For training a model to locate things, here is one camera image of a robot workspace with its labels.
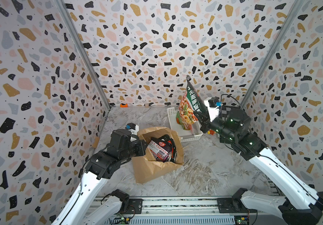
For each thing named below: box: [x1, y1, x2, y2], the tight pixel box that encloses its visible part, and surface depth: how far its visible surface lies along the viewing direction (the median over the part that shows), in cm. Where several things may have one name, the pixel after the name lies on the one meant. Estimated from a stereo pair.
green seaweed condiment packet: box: [176, 75, 207, 131], surface depth 66 cm
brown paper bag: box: [131, 126, 185, 185], surface depth 71 cm
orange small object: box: [119, 103, 129, 108], surface depth 126 cm
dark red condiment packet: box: [147, 134, 177, 163], surface depth 82 cm
